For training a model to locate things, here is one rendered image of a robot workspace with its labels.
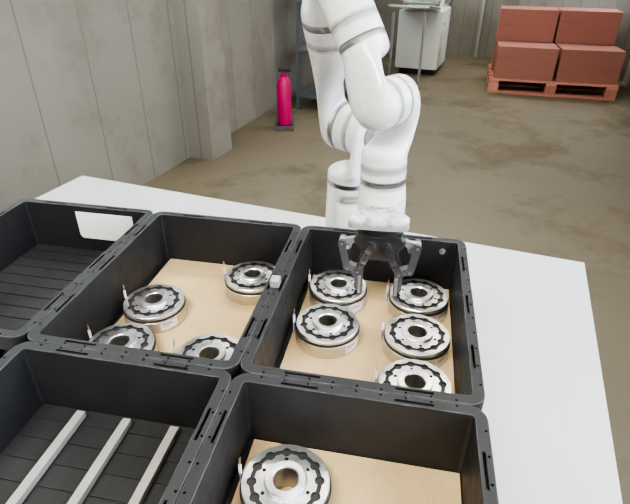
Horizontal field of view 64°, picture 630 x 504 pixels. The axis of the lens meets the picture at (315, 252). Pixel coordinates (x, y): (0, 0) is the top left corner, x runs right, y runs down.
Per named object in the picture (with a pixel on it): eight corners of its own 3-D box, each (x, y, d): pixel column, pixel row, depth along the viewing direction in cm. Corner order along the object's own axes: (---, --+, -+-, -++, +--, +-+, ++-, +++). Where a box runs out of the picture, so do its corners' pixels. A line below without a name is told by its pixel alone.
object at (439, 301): (391, 277, 94) (392, 275, 94) (447, 284, 93) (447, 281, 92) (387, 310, 86) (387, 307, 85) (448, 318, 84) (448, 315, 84)
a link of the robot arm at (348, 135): (388, 105, 99) (379, 184, 108) (347, 95, 103) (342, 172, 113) (363, 118, 92) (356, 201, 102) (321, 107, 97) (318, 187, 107)
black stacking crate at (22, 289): (38, 247, 112) (23, 200, 106) (164, 261, 107) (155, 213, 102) (-128, 373, 79) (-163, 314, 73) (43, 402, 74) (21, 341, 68)
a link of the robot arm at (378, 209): (346, 230, 75) (347, 191, 72) (355, 199, 85) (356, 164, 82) (409, 234, 74) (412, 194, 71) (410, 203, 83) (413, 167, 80)
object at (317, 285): (319, 268, 97) (319, 265, 97) (371, 277, 94) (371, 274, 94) (302, 298, 89) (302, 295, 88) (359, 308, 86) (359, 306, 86)
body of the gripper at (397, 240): (409, 199, 83) (405, 249, 88) (357, 196, 85) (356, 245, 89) (407, 218, 77) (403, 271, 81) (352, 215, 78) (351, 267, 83)
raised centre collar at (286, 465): (271, 459, 60) (271, 455, 60) (312, 468, 59) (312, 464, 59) (257, 496, 56) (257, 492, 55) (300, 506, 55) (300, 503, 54)
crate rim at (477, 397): (303, 235, 98) (303, 224, 97) (463, 251, 93) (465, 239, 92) (237, 384, 64) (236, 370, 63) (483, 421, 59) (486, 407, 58)
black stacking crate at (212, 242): (165, 261, 107) (157, 213, 102) (302, 277, 103) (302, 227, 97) (46, 402, 74) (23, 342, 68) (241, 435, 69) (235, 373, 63)
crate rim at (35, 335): (158, 221, 103) (156, 210, 101) (303, 235, 98) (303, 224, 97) (25, 352, 69) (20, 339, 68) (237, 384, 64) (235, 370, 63)
